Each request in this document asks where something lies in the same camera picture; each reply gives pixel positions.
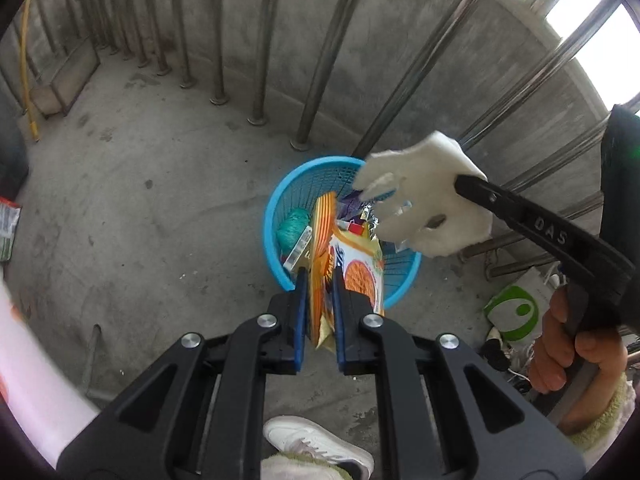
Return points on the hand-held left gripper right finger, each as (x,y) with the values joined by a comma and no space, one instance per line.
(340,310)

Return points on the green and red snack packet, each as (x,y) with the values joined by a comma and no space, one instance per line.
(9,230)

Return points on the purple snack wrapper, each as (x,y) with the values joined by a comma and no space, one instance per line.
(350,208)

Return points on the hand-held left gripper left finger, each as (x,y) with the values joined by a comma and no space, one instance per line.
(301,310)

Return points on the metal balcony railing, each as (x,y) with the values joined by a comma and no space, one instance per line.
(330,50)

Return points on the white torn paper towel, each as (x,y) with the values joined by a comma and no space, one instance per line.
(435,185)

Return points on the person's right hand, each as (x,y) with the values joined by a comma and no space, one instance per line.
(550,345)

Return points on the white sneaker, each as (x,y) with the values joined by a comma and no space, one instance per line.
(310,440)

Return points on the blue plastic mesh basket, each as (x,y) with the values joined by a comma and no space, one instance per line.
(310,180)

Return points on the grey metal dustpan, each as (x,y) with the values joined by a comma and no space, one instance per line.
(65,80)

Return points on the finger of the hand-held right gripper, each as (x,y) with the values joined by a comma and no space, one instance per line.
(492,200)

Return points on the person's right forearm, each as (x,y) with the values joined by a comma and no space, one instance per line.
(605,435)

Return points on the dark metal door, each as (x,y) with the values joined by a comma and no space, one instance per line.
(10,160)

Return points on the green and white bag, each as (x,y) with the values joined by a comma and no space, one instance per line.
(515,310)

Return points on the person's fuzzy trouser leg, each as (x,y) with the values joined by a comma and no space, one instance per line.
(295,470)

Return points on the silver foil wrapper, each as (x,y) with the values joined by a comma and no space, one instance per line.
(297,250)

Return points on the teal plastic bag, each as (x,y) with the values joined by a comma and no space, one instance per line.
(292,227)

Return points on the orange snack packet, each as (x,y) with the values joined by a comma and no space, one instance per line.
(357,270)

